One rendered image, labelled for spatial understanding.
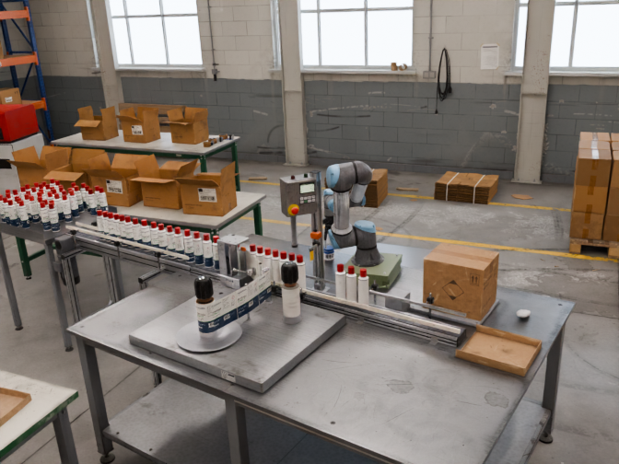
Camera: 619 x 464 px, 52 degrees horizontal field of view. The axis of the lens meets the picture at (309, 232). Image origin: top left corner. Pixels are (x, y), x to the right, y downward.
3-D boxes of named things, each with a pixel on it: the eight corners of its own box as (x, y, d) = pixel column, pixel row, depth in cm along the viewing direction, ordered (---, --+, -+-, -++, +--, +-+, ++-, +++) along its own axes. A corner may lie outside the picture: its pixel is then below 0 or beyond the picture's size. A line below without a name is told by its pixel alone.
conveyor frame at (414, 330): (190, 274, 373) (189, 267, 372) (203, 267, 382) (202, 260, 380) (457, 348, 286) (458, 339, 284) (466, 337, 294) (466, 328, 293)
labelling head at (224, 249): (220, 284, 346) (216, 240, 337) (235, 275, 356) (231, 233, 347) (239, 290, 339) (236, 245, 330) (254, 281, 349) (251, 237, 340)
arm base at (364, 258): (349, 262, 361) (348, 247, 358) (362, 252, 373) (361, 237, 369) (373, 267, 353) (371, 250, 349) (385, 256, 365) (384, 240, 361)
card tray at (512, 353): (455, 357, 279) (455, 349, 278) (475, 330, 299) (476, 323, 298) (524, 377, 263) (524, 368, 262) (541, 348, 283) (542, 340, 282)
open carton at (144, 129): (116, 143, 743) (110, 111, 729) (139, 135, 777) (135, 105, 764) (142, 145, 726) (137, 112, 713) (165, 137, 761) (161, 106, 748)
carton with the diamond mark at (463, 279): (422, 307, 319) (423, 258, 309) (439, 289, 338) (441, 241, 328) (481, 321, 303) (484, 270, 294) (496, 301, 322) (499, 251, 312)
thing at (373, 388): (64, 332, 318) (64, 329, 318) (251, 236, 434) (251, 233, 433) (468, 493, 207) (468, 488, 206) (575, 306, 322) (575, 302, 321)
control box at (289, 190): (281, 212, 332) (279, 177, 325) (311, 207, 337) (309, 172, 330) (287, 218, 323) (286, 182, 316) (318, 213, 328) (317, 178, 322)
